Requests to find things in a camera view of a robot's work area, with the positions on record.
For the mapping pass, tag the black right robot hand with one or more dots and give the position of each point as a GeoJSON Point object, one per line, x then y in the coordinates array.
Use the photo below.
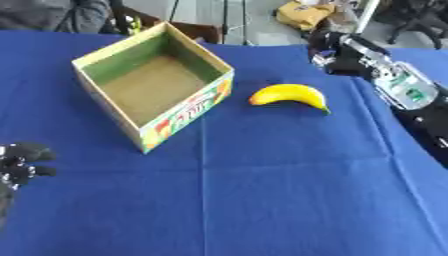
{"type": "Point", "coordinates": [341, 55]}

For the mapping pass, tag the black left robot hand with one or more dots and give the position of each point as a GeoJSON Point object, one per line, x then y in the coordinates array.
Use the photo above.
{"type": "Point", "coordinates": [20, 160]}

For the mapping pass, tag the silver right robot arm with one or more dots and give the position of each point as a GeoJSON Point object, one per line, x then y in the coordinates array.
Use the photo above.
{"type": "Point", "coordinates": [417, 100]}

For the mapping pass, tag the cardboard box with green inside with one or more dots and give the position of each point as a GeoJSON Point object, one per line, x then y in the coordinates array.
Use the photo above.
{"type": "Point", "coordinates": [153, 85]}

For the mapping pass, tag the yellow bag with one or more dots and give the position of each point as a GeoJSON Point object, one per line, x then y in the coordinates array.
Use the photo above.
{"type": "Point", "coordinates": [303, 14]}

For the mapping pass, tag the yellow toy banana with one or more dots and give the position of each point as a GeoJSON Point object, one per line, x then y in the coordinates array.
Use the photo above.
{"type": "Point", "coordinates": [290, 94]}

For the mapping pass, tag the black office chair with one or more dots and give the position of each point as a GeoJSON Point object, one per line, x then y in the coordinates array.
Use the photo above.
{"type": "Point", "coordinates": [415, 20]}

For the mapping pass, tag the black tripod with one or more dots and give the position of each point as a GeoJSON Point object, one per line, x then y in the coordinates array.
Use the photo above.
{"type": "Point", "coordinates": [224, 20]}

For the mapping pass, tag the person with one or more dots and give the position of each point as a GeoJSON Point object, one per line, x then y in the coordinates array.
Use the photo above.
{"type": "Point", "coordinates": [52, 15]}

